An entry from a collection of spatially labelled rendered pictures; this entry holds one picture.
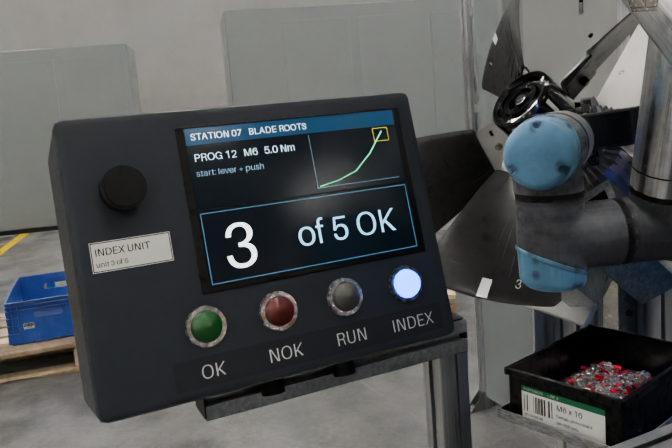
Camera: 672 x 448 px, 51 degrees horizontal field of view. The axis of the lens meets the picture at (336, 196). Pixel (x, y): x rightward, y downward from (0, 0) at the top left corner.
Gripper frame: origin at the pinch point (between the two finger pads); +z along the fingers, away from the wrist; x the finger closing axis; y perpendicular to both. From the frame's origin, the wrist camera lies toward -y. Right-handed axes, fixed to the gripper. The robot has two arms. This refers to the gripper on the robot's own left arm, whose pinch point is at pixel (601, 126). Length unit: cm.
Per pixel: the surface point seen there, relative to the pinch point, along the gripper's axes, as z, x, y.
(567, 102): 14.2, -4.0, 6.7
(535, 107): 8.6, -4.1, 10.8
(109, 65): 467, -115, 547
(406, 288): -64, 6, 6
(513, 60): 29.2, -13.4, 18.1
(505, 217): 1.7, 12.4, 16.5
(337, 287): -68, 5, 10
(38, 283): 156, 51, 331
